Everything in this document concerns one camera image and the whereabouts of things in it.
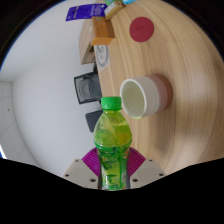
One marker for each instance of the small blue packet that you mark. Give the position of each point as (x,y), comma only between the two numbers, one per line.
(128,1)

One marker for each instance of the white and brown mug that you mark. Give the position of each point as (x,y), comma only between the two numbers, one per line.
(150,95)

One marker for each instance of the wooden side desk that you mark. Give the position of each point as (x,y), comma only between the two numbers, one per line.
(86,46)

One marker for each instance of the purple standing pouch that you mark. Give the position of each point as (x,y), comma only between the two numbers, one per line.
(85,12)

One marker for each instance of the orange brown box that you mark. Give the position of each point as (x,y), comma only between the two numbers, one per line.
(102,30)

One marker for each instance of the small tan box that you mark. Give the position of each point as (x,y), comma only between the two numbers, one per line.
(114,10)

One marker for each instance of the green drink bottle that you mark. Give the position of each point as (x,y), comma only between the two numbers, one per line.
(112,146)

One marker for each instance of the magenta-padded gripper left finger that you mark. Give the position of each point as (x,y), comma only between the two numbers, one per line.
(78,171)

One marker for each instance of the flat round red coaster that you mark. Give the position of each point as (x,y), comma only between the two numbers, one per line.
(141,29)

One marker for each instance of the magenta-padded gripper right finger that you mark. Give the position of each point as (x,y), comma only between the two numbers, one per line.
(148,170)

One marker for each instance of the white round-printed paper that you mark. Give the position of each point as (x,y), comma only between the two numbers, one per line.
(101,56)

